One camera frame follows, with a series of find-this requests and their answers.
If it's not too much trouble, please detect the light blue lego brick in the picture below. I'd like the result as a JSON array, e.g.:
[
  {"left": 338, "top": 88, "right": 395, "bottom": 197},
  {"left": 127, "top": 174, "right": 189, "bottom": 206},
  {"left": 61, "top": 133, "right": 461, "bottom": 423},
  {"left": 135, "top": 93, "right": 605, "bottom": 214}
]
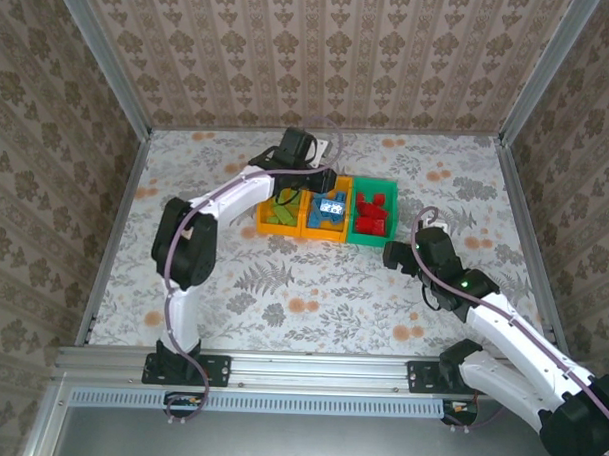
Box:
[{"left": 312, "top": 196, "right": 348, "bottom": 216}]

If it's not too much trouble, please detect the yellow plastic bin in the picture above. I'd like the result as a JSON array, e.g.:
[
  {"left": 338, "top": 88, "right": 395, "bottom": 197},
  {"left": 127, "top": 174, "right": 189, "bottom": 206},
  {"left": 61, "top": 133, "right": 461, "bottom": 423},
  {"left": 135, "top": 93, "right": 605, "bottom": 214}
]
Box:
[
  {"left": 255, "top": 184, "right": 307, "bottom": 238},
  {"left": 299, "top": 175, "right": 353, "bottom": 243}
]

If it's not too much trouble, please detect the green plastic bin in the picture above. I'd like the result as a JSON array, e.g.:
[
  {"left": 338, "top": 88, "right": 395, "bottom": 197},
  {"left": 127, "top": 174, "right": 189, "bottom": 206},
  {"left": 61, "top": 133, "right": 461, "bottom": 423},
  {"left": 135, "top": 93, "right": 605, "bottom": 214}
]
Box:
[{"left": 346, "top": 176, "right": 400, "bottom": 248}]

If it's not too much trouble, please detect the floral print tablecloth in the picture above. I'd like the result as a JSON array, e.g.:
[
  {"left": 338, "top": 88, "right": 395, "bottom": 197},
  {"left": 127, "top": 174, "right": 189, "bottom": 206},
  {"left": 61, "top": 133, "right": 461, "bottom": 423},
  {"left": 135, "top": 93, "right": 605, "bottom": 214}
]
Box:
[{"left": 87, "top": 123, "right": 564, "bottom": 363}]

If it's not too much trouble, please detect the gray metal sheet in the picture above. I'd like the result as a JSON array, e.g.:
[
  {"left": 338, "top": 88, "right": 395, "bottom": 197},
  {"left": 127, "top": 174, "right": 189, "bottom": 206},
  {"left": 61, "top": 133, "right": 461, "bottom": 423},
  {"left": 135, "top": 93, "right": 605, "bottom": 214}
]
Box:
[{"left": 23, "top": 402, "right": 554, "bottom": 456}]

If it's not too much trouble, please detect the aluminum table side rail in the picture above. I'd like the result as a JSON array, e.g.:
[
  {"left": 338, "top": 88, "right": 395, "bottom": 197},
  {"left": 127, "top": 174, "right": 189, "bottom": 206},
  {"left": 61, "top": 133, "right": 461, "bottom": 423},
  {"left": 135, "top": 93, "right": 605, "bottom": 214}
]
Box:
[
  {"left": 74, "top": 127, "right": 153, "bottom": 350},
  {"left": 485, "top": 137, "right": 578, "bottom": 351}
]

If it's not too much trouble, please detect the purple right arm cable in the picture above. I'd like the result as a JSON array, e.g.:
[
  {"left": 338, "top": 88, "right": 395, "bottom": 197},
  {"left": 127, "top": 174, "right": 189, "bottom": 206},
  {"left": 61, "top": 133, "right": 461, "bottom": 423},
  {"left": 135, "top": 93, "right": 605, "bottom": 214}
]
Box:
[{"left": 405, "top": 206, "right": 609, "bottom": 456}]

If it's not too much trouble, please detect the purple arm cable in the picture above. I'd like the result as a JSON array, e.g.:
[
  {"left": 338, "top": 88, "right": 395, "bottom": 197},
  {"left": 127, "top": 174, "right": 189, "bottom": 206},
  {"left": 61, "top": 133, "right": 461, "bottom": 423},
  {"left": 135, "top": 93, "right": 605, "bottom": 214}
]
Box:
[
  {"left": 156, "top": 110, "right": 347, "bottom": 433},
  {"left": 405, "top": 206, "right": 609, "bottom": 456}
]

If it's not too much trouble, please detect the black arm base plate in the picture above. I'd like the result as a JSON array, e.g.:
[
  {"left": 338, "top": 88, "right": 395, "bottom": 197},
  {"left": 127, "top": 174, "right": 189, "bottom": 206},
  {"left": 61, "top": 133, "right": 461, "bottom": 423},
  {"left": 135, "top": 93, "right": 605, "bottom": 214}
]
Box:
[
  {"left": 405, "top": 360, "right": 481, "bottom": 396},
  {"left": 142, "top": 350, "right": 232, "bottom": 388}
]

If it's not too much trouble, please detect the aluminum front rail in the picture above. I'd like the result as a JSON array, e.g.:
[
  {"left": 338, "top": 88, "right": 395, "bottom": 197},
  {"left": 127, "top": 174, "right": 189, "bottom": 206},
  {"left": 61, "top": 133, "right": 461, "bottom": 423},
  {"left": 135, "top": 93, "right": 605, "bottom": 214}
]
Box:
[{"left": 52, "top": 342, "right": 486, "bottom": 398}]

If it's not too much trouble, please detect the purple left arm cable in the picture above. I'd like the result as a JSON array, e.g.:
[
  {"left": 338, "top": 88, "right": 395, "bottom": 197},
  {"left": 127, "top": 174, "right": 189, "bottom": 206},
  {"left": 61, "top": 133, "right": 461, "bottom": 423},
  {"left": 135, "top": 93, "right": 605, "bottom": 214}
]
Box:
[{"left": 156, "top": 110, "right": 347, "bottom": 433}]

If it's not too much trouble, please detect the slotted gray cable duct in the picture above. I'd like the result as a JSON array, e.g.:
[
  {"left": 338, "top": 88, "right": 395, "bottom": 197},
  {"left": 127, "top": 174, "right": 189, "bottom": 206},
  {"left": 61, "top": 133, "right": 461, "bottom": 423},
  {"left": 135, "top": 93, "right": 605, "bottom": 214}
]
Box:
[{"left": 69, "top": 385, "right": 448, "bottom": 420}]

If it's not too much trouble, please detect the aluminum frame post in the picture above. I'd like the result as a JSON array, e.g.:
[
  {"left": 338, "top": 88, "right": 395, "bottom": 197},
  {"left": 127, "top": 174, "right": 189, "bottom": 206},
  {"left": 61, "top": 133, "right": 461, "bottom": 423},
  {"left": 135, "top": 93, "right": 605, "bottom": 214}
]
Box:
[
  {"left": 46, "top": 0, "right": 157, "bottom": 137},
  {"left": 498, "top": 0, "right": 590, "bottom": 149}
]

